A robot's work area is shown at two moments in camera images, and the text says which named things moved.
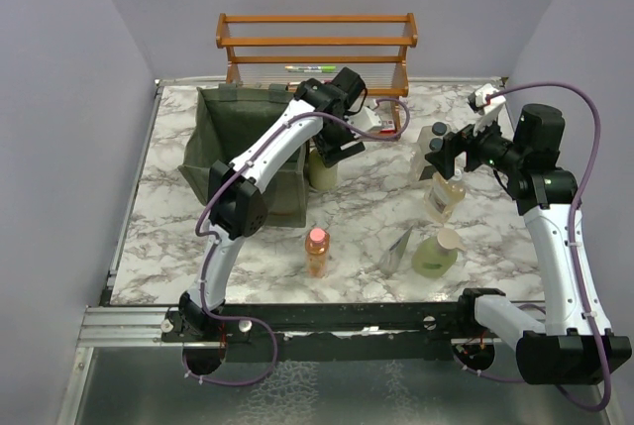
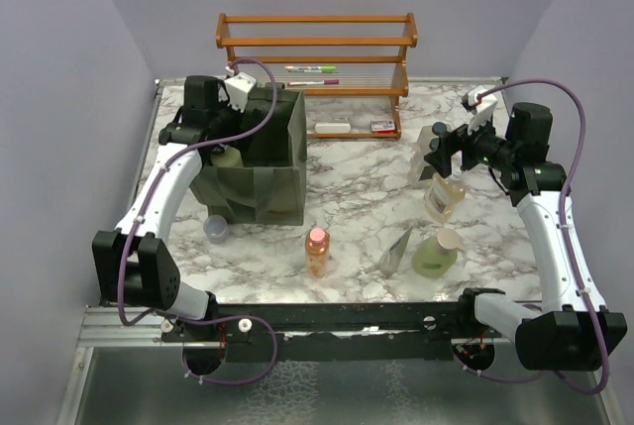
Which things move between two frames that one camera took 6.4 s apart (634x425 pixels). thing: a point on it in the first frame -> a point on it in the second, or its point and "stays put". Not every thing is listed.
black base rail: (330, 332) stays put
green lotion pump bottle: (321, 176) -> (230, 158)
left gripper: (331, 152) -> (251, 123)
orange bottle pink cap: (317, 251) stays put
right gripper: (455, 142) stays put
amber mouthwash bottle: (443, 196) stays put
